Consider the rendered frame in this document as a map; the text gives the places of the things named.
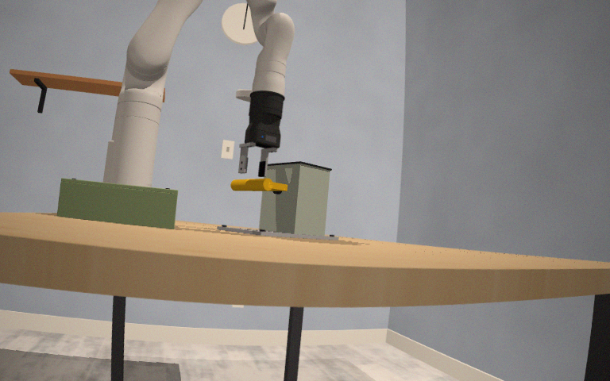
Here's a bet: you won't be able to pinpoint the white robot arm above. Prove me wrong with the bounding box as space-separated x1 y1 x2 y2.
103 0 295 187

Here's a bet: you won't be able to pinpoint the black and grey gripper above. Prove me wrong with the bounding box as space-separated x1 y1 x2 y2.
236 71 285 177

